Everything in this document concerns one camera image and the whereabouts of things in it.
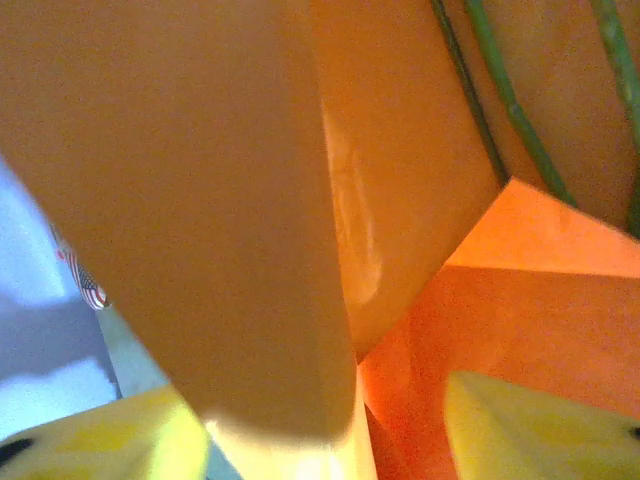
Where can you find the striped printed pouch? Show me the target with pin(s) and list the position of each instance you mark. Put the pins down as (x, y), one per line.
(87, 285)

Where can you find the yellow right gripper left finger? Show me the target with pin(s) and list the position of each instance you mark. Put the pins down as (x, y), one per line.
(110, 440)

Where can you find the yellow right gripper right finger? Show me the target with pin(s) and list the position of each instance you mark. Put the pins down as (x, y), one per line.
(540, 435)

